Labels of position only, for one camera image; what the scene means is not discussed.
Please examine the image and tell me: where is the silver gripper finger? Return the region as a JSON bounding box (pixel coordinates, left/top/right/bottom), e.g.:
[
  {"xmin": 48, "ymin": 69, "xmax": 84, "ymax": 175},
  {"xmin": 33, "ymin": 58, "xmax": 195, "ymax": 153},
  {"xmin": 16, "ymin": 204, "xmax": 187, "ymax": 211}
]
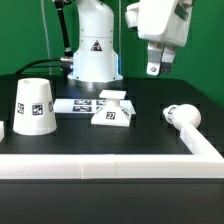
[
  {"xmin": 147, "ymin": 42, "xmax": 164, "ymax": 76},
  {"xmin": 160, "ymin": 45, "xmax": 176, "ymax": 74}
]

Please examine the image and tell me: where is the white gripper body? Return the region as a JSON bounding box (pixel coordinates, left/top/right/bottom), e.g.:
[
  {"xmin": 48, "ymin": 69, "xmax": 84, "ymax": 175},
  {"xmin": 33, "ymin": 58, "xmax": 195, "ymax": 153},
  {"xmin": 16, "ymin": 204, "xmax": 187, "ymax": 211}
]
[{"xmin": 125, "ymin": 0, "xmax": 193, "ymax": 47}]

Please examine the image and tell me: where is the white lamp bulb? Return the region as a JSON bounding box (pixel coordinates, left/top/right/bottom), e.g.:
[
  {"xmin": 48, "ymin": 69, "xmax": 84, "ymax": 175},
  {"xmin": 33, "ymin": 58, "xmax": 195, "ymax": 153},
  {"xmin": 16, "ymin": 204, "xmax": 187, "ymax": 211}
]
[{"xmin": 163, "ymin": 104, "xmax": 201, "ymax": 130}]

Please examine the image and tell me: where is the white lamp base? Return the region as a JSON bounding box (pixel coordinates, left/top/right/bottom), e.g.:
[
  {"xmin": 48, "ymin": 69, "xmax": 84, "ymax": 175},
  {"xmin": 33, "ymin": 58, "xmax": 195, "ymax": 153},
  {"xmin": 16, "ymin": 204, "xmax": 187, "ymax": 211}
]
[{"xmin": 91, "ymin": 90, "xmax": 135, "ymax": 127}]

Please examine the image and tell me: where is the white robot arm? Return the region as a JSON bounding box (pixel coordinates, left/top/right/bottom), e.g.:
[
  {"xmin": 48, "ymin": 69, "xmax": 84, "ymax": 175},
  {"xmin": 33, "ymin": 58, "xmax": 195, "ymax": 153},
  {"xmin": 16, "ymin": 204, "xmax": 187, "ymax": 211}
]
[{"xmin": 68, "ymin": 0, "xmax": 194, "ymax": 84}]

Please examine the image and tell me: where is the white lamp shade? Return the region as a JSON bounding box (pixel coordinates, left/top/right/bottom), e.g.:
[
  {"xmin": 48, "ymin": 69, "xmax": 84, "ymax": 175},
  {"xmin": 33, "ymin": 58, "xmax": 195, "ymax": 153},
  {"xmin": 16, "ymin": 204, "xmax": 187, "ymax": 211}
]
[{"xmin": 13, "ymin": 78, "xmax": 57, "ymax": 136}]

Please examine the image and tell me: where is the white marker sheet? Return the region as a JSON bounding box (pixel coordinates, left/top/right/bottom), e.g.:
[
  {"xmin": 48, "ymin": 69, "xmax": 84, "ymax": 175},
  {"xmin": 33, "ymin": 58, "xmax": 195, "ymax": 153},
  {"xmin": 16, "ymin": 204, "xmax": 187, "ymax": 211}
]
[{"xmin": 54, "ymin": 99, "xmax": 105, "ymax": 113}]

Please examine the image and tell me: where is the white L-shaped fence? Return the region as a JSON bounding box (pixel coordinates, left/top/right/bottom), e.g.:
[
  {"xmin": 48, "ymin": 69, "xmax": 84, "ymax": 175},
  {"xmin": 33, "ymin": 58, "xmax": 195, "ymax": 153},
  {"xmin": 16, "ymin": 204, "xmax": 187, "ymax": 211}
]
[{"xmin": 0, "ymin": 124, "xmax": 224, "ymax": 179}]

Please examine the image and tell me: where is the white block at left edge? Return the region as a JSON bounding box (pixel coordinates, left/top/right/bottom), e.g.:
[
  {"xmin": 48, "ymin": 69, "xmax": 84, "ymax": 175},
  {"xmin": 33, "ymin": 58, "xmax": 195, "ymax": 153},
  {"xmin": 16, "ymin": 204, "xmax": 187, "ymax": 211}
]
[{"xmin": 0, "ymin": 121, "xmax": 4, "ymax": 142}]

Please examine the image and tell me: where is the black cable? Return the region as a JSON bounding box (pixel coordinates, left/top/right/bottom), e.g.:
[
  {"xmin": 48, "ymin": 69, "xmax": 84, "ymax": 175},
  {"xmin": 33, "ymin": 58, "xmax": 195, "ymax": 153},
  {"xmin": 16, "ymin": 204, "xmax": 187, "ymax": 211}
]
[{"xmin": 14, "ymin": 56, "xmax": 74, "ymax": 76}]

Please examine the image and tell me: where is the black corrugated hose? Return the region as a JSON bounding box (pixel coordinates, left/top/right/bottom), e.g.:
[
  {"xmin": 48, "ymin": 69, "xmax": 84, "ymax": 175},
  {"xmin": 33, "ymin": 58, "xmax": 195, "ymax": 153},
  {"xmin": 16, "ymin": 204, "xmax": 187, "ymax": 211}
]
[{"xmin": 51, "ymin": 0, "xmax": 74, "ymax": 57}]

